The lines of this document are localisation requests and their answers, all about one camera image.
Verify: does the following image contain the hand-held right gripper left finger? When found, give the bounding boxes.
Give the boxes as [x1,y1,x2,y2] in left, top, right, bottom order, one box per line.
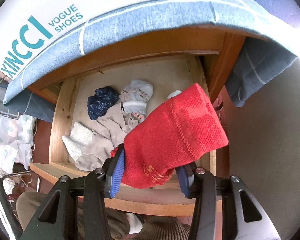
[26,144,126,240]

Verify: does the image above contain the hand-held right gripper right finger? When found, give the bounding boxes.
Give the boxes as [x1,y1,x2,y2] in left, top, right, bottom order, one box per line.
[175,162,282,240]

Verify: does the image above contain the person's right corduroy leg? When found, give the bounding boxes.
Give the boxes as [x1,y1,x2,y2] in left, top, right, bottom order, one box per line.
[140,216,192,240]

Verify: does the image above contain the person's left corduroy leg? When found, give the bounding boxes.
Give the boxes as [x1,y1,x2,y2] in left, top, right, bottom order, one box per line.
[16,192,129,240]

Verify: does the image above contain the red knitted sock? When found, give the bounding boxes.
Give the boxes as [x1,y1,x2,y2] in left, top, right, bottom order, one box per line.
[111,82,229,189]

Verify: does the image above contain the beige garment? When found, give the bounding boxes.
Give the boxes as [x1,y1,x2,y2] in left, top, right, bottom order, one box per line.
[75,102,140,172]

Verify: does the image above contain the white floral sock bundle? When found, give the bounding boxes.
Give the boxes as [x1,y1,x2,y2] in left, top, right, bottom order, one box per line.
[119,79,154,125]

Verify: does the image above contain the blue checked cloth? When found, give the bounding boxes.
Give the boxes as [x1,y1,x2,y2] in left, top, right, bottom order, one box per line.
[2,0,300,123]

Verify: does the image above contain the white knit cloth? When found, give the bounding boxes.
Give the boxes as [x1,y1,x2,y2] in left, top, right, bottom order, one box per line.
[62,121,95,162]

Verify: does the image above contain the white black-striped object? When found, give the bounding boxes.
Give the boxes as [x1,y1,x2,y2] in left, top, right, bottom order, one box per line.
[0,166,18,240]

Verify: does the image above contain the small white sock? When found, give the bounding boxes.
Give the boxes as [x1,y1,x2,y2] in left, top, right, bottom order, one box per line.
[167,89,183,100]

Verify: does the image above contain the navy floral underwear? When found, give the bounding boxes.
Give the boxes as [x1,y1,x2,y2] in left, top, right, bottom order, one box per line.
[87,86,120,120]

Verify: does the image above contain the chrome chair frame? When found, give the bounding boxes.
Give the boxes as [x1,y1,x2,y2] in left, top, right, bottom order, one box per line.
[1,171,42,193]

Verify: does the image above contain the person's corduroy leg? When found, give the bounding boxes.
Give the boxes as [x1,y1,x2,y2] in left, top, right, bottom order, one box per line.
[16,192,129,240]
[140,216,192,240]

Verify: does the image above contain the wooden drawer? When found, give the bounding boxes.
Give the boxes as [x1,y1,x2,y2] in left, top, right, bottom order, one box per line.
[30,55,217,217]

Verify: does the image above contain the white printed cloth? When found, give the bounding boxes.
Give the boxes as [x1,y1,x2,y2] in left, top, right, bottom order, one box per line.
[0,112,37,168]

